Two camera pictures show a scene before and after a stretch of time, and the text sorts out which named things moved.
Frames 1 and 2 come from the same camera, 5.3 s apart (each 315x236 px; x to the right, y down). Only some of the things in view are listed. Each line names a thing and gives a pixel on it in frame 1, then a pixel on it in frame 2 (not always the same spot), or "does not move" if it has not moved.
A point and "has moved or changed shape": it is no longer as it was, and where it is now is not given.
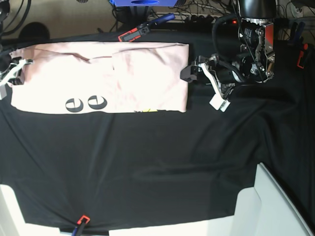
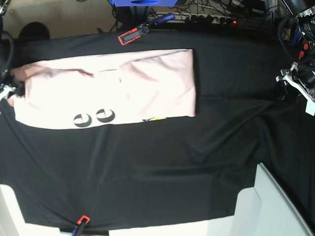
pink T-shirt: x=85 y=77 has moved or changed shape
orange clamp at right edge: x=301 y=54 does not move
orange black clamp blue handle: x=143 y=28 does not move
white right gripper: x=189 y=73 to x=293 y=76
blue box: x=143 y=3 does not move
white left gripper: x=19 y=80 to x=20 y=90
